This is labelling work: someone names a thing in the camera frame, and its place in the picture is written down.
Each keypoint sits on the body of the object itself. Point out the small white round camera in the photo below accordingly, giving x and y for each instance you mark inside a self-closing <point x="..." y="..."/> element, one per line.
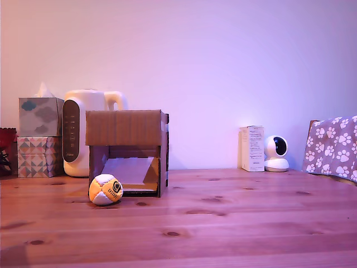
<point x="276" y="156"/>

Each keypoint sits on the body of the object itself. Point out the white electric kettle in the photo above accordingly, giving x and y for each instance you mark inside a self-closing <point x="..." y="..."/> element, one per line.
<point x="92" y="100"/>

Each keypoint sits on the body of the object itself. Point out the paw print blanket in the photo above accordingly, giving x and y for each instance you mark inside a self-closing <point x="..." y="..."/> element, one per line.
<point x="332" y="148"/>

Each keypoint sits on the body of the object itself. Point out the small white carton box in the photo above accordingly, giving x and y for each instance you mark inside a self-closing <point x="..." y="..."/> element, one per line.
<point x="255" y="148"/>

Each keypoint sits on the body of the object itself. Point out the orange and white footbag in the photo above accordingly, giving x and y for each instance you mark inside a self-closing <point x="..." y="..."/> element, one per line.
<point x="104" y="192"/>

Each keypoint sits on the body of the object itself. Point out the white tissue sheet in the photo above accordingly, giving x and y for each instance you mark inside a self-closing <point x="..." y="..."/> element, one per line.
<point x="43" y="90"/>

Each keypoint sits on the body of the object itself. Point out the cardboard dice tower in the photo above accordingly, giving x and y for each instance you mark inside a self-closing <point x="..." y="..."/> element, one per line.
<point x="125" y="127"/>

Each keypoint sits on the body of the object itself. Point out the geometric pattern tissue box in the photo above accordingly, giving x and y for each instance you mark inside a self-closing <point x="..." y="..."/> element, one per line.
<point x="34" y="157"/>

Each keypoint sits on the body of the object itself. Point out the red object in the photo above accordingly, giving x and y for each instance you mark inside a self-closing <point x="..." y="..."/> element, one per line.
<point x="7" y="136"/>

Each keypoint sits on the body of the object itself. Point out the cloud print tissue box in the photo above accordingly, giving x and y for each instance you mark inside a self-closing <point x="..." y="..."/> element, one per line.
<point x="39" y="117"/>

